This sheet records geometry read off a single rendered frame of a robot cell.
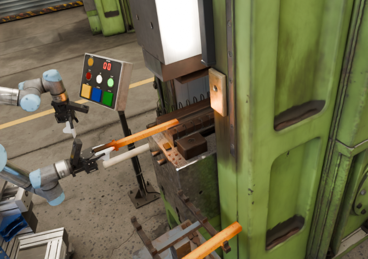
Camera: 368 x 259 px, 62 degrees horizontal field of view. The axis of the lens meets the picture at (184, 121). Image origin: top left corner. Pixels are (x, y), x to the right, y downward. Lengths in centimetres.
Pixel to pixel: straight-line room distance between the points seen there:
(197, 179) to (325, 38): 81
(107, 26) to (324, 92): 528
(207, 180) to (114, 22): 503
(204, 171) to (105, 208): 128
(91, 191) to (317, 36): 213
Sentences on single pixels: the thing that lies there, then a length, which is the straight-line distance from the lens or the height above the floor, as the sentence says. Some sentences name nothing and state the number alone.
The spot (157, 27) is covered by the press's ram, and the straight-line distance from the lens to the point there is 117.
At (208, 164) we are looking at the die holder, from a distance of 146.
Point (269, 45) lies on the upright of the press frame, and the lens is 99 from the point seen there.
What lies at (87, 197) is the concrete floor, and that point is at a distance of 271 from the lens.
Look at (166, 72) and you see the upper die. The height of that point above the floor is 131.
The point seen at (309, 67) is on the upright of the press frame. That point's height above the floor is 132.
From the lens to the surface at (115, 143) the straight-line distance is 143.
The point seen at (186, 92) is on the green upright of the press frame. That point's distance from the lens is 170.
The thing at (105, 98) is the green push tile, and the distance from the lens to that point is 183.
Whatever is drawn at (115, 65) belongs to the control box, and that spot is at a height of 117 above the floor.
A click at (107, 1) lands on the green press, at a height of 61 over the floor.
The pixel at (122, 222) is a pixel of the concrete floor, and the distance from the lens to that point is 244.
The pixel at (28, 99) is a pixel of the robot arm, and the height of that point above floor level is 126.
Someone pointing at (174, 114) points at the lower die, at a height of 99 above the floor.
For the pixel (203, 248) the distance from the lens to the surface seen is 110.
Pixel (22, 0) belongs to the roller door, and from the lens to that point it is 919.
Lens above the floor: 186
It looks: 35 degrees down
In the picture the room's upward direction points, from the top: 8 degrees counter-clockwise
